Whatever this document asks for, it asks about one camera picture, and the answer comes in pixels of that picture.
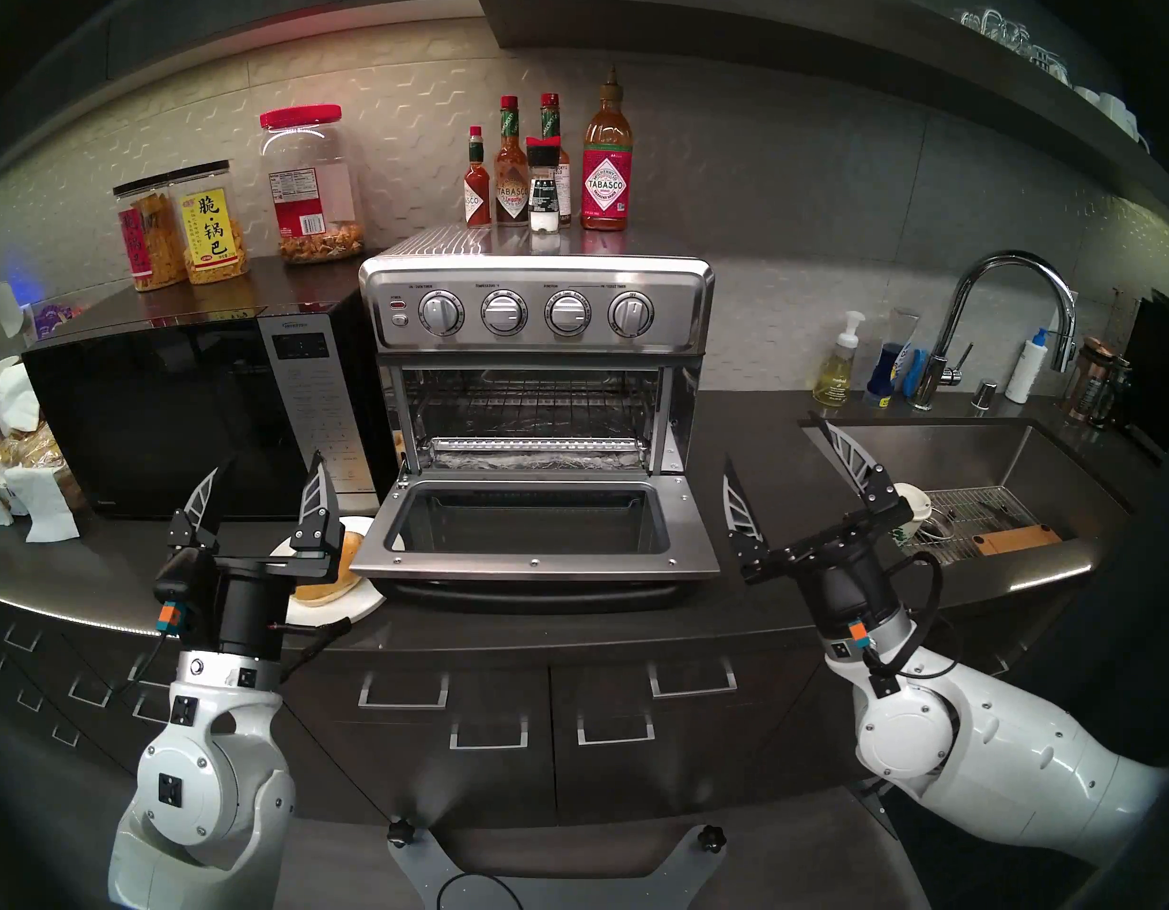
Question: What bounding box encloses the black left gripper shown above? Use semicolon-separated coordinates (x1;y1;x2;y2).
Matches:
167;451;346;655

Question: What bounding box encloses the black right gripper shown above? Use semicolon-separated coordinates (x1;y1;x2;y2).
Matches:
723;413;917;639

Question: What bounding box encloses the golden brown bagel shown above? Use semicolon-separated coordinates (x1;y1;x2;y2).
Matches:
291;531;364;608

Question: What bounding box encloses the glass toaster oven door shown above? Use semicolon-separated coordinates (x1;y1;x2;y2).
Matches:
349;470;722;608

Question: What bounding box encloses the black microwave oven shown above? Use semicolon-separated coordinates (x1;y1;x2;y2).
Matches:
22;282;402;522

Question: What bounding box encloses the silver oven knob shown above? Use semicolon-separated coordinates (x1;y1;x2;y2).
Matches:
544;290;592;337
419;290;465;337
480;289;529;337
608;291;655;337

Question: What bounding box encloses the foil lined oven tray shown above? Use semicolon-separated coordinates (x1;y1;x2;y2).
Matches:
431;448;642;473

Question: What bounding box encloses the metal oven rack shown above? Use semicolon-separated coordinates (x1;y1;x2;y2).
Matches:
425;436;647;456

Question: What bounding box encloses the stainless steel toaster oven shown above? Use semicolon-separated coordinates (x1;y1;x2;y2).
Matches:
359;224;715;482

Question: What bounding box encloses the white paper cup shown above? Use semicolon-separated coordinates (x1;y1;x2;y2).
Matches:
891;482;932;549

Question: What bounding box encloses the white round plate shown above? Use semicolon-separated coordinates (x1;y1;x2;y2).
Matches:
270;517;387;627

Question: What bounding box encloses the yellow soap pump bottle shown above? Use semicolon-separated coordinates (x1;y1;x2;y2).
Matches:
813;311;868;408

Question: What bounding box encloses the blue dish soap bottle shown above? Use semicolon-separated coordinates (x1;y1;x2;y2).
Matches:
866;308;922;410

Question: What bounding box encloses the chrome gooseneck faucet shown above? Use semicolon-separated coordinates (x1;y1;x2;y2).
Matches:
909;250;1079;412

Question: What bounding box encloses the stainless steel sink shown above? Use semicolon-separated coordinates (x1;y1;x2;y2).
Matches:
801;417;1137;582

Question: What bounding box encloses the wooden cutting board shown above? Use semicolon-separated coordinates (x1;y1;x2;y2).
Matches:
971;524;1063;556

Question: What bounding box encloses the large white folded napkin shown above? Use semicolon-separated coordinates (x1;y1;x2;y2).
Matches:
4;463;81;544

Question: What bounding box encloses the bagged bread loaf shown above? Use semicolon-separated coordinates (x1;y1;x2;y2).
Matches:
0;423;85;519

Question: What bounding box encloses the white blue-top pump bottle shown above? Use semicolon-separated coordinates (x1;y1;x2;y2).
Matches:
1005;328;1051;406

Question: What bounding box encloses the crumpled white paper towel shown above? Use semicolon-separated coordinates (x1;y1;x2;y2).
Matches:
0;363;41;437

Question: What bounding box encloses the dark base cabinet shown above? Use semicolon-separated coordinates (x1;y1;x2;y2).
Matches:
0;586;984;828

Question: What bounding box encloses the yellow label snack jar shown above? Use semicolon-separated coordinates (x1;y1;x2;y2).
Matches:
170;161;251;286

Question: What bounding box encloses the red label snack jar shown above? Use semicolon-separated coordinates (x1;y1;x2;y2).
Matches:
112;180;188;294

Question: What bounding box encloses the copper french press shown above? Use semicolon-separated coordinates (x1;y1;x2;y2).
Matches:
1065;337;1132;429

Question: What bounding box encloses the red lid clear jar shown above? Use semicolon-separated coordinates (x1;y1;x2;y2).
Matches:
259;104;366;266

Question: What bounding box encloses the black countertop appliance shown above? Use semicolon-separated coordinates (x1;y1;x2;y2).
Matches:
1115;290;1169;465

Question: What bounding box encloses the small red Tabasco bottle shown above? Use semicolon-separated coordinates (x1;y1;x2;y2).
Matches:
464;126;493;229

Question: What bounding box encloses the large Tabasco sauce bottle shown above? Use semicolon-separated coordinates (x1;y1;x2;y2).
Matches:
583;67;636;233

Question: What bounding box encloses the orange sauce Tabasco bottle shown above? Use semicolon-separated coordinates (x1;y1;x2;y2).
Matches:
495;96;531;228

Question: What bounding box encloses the black cap salt grinder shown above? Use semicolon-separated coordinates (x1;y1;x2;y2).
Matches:
527;137;563;237

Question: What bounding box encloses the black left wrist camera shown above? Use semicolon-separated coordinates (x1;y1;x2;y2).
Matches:
153;548;220;636

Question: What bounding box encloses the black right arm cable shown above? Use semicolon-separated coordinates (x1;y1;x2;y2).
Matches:
869;550;961;682

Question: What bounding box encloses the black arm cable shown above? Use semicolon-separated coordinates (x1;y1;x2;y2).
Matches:
869;550;961;682
120;633;180;707

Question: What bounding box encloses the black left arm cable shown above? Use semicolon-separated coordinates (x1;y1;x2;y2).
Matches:
120;633;180;707

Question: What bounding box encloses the wire sink grid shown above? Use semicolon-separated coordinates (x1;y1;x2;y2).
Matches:
902;486;1042;566

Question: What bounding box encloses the silver drawer handle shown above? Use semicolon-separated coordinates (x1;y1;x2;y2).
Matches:
577;711;657;746
648;657;737;699
449;717;529;751
359;671;450;710

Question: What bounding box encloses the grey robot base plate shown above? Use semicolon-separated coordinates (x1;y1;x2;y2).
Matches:
385;815;730;910

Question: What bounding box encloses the black base cable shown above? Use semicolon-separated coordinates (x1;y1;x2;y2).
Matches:
438;870;529;910

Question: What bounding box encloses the dark open wall shelf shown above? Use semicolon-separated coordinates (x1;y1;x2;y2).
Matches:
485;0;1169;227

